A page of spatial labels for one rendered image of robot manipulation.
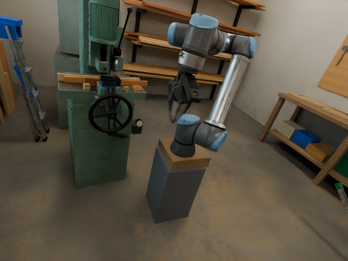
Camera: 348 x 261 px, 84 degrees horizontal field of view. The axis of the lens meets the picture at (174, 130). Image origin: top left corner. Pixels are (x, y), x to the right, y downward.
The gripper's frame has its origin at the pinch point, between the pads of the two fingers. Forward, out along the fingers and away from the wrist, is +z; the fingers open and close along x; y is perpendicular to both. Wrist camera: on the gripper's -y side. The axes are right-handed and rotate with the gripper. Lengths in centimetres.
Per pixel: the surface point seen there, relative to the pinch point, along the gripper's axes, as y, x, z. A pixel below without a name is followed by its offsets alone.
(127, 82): 96, 0, 10
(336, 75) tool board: 118, -295, -64
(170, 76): 280, -114, 22
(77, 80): 91, 35, 16
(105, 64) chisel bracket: 89, 19, 0
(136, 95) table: 82, -6, 16
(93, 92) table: 77, 25, 18
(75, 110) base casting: 77, 34, 34
